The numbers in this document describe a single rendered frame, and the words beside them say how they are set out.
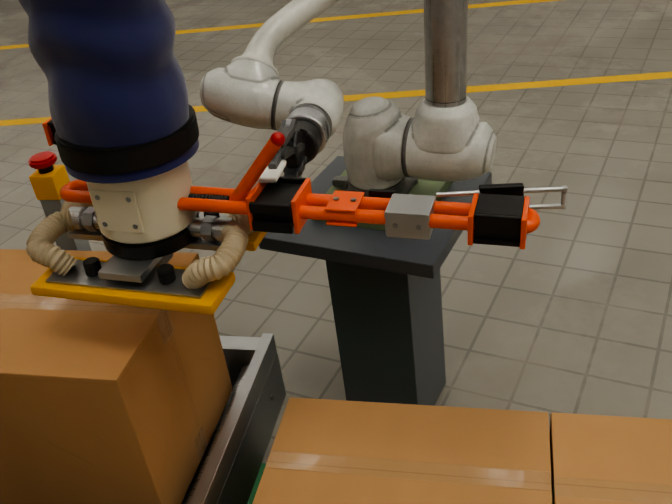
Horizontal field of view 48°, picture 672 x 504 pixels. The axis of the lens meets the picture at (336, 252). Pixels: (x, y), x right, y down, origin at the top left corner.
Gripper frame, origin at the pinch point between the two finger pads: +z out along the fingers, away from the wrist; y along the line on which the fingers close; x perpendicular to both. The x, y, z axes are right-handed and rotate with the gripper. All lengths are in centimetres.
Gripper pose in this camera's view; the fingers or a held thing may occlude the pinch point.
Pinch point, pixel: (275, 190)
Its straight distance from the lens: 128.7
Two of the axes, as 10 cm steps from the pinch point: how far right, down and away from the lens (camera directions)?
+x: -9.7, -0.1, 2.3
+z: -1.9, 5.5, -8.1
